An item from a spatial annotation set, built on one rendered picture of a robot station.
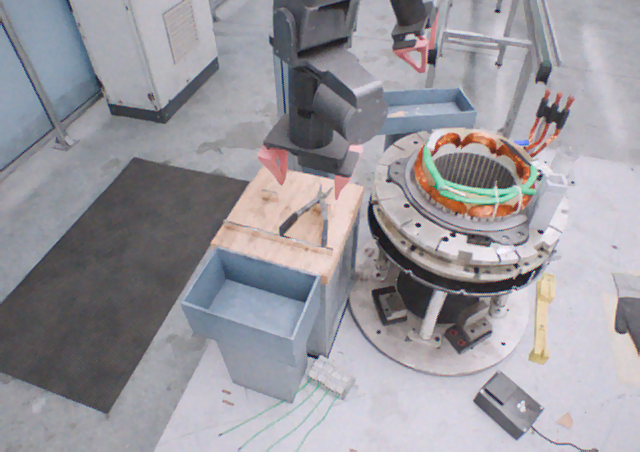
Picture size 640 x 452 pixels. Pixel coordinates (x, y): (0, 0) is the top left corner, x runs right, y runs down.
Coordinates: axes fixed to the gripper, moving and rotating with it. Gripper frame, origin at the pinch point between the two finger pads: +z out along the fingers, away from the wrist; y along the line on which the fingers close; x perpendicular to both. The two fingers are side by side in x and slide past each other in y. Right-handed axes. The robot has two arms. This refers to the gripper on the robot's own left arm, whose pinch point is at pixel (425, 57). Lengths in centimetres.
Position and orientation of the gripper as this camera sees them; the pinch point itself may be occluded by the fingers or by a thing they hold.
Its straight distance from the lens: 94.3
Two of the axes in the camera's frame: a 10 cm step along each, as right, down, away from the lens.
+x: -8.4, -0.1, 5.5
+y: 3.4, -7.9, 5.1
